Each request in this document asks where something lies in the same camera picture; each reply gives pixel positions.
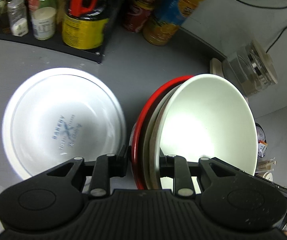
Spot red plate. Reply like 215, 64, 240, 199
130, 75, 193, 190

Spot grey rim plate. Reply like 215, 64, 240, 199
142, 82, 182, 190

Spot large pale green bowl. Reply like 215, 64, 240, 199
159, 73, 258, 195

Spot white bakery print plate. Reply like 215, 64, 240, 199
2, 68, 126, 179

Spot wrapped chopsticks bundle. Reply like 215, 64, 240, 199
255, 158, 277, 173

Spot white rice cooker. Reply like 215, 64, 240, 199
261, 172, 273, 181

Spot beige kettle heating base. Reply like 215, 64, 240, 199
210, 58, 224, 77

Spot glass kettle with beige lid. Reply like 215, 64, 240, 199
222, 40, 278, 97

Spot yellow label dark bottle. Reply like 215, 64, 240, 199
62, 0, 110, 50

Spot red label sauce bottle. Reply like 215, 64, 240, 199
123, 0, 156, 33

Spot white lid green jar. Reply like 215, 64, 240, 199
31, 0, 57, 40

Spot orange juice bottle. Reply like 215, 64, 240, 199
143, 0, 203, 46

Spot black spice rack tray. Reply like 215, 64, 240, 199
0, 21, 111, 63

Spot clear spice shaker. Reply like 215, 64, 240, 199
7, 0, 28, 37

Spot black power cable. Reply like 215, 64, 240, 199
213, 0, 287, 54

